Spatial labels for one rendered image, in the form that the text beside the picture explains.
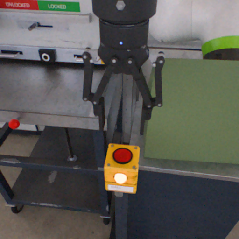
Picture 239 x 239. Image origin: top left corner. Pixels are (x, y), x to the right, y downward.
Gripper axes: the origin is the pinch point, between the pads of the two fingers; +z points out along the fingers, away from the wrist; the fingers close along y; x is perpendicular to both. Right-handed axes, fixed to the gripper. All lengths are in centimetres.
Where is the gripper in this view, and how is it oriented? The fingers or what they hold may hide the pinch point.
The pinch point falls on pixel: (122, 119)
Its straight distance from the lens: 46.7
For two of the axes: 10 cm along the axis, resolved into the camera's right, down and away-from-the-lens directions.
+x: -1.2, 6.5, -7.5
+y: -9.9, -0.9, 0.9
